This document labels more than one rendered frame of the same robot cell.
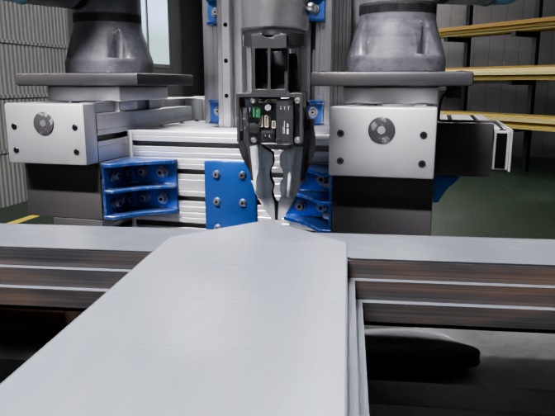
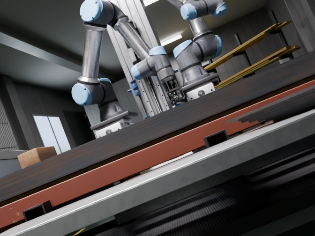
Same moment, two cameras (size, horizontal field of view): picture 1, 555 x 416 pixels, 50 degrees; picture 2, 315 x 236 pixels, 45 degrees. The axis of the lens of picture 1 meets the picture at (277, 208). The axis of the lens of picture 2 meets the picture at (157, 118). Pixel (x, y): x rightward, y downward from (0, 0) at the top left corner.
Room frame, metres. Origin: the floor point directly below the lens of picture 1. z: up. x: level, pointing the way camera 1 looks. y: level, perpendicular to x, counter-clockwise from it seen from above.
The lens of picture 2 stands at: (-1.02, 0.31, 0.78)
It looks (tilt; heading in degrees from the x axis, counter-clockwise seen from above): 5 degrees up; 353
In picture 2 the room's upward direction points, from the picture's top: 22 degrees counter-clockwise
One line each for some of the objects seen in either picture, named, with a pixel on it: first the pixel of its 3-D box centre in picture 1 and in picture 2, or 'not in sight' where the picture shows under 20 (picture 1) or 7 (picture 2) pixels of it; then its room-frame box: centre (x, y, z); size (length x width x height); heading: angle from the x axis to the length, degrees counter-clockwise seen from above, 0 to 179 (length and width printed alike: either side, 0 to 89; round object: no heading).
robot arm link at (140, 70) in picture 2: not in sight; (145, 69); (0.75, 0.07, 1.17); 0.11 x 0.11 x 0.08; 52
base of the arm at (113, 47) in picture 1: (109, 44); (111, 111); (1.07, 0.30, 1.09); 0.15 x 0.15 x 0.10
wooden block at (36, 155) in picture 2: not in sight; (39, 158); (0.10, 0.54, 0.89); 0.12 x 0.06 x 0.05; 166
